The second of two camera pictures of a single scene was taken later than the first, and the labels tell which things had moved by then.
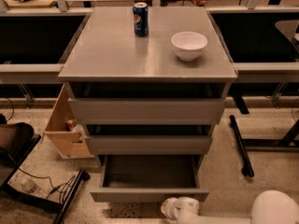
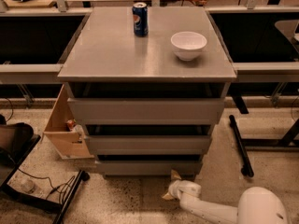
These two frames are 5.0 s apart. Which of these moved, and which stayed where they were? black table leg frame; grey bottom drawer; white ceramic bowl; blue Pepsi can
Moved: grey bottom drawer
Stayed: white ceramic bowl; black table leg frame; blue Pepsi can
